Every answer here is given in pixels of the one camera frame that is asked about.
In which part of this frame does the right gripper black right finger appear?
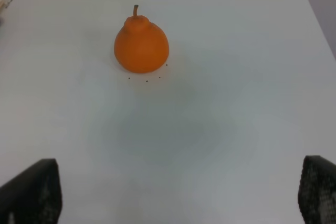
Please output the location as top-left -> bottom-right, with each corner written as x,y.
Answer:
298,155 -> 335,223

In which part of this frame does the orange fruit with stem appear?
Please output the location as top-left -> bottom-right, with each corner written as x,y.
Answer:
113,5 -> 170,73

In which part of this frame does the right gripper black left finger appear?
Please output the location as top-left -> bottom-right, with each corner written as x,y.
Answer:
1,158 -> 62,223

